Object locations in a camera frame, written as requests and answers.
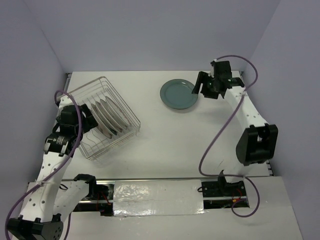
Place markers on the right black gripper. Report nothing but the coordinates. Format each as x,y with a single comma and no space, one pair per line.
214,95

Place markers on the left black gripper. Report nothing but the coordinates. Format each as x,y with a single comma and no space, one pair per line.
90,121

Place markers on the teal green plate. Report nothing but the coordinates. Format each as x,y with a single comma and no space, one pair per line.
177,94

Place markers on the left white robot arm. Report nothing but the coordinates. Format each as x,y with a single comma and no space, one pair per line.
43,216

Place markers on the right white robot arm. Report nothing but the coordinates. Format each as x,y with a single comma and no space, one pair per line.
257,142

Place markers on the silver foil sheet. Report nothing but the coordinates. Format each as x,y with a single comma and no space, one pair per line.
157,198

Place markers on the wire dish rack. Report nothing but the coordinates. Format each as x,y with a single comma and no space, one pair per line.
94,144

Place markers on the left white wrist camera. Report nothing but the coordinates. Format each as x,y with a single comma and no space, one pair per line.
63,101

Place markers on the metal base rail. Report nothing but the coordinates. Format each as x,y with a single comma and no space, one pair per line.
216,195

